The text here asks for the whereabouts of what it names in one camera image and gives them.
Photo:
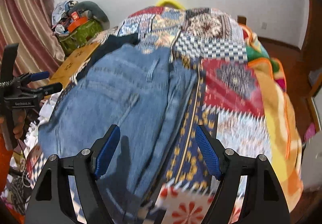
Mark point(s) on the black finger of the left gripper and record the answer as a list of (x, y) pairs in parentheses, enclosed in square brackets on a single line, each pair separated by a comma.
[(48, 89)]

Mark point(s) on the orange sleeve forearm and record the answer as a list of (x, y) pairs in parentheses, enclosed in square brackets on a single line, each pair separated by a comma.
[(5, 157)]

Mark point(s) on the person's left hand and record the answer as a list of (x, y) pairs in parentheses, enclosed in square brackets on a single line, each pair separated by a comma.
[(19, 124)]

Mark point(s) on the green patterned bag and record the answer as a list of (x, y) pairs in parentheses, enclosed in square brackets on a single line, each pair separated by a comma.
[(80, 36)]

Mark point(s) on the striped pink curtain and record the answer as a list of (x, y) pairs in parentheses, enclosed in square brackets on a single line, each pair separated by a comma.
[(28, 23)]

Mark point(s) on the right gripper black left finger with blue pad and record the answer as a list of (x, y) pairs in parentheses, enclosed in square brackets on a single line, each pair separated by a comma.
[(51, 200)]

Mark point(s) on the brown wooden door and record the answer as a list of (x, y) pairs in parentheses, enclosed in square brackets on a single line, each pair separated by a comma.
[(311, 49)]

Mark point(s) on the orange yellow fleece blanket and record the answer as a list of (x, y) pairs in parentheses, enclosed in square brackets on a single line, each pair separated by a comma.
[(285, 140)]

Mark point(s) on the dark navy folded garment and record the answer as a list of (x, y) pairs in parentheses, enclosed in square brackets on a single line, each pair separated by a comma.
[(111, 44)]

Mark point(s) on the pile of clothes on bag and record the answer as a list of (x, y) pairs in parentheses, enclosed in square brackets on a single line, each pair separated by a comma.
[(63, 16)]

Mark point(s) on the blue denim jeans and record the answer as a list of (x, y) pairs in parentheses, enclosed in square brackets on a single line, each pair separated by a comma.
[(145, 95)]

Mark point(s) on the grey plush pillow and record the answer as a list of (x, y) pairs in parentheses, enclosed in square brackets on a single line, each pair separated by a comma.
[(90, 10)]

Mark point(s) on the brown cardboard box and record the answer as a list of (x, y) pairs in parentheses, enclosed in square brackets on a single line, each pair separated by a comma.
[(72, 64)]

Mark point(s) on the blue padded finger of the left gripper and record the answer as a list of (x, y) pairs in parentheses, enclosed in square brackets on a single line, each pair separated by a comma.
[(36, 76)]

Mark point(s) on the colourful patchwork bedspread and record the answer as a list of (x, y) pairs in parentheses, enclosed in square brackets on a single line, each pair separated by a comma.
[(226, 99)]

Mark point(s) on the yellow plastic hoop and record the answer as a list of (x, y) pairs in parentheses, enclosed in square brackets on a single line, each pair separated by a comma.
[(170, 3)]

